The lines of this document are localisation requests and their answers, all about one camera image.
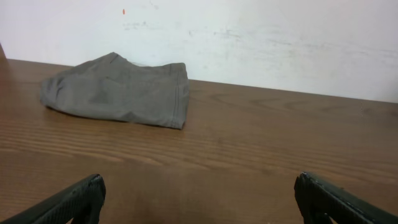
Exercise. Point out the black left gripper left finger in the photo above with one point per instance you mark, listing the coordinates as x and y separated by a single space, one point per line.
80 203

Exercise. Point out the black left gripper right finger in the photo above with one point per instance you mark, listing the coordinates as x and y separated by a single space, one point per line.
322 202

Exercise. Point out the folded grey shorts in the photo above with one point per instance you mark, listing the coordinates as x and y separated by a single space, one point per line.
112 88

